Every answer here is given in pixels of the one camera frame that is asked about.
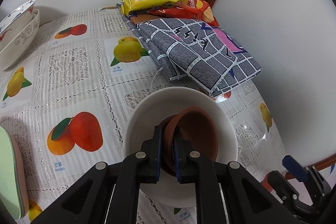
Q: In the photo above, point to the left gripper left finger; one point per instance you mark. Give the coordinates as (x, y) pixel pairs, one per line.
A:
(108, 193)

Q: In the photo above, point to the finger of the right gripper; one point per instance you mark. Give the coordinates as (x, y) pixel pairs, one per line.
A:
(314, 182)
(283, 187)

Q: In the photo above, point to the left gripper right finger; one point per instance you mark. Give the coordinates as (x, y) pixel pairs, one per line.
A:
(225, 193)

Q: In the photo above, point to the brown clay bowl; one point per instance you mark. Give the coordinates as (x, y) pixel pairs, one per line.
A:
(196, 126)

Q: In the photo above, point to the plain white bowl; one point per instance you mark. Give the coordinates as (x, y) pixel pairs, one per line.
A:
(155, 108)

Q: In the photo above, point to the green square plate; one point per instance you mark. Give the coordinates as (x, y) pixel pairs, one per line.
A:
(10, 192)

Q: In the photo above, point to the grey checked cloth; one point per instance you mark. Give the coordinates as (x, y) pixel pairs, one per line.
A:
(191, 48)

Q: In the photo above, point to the large white patterned bowl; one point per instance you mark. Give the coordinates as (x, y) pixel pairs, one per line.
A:
(20, 44)

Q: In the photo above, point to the red chips bag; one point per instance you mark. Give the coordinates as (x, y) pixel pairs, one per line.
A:
(186, 9)

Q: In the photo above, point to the blue floral porcelain bowl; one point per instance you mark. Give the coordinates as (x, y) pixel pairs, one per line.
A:
(15, 21)

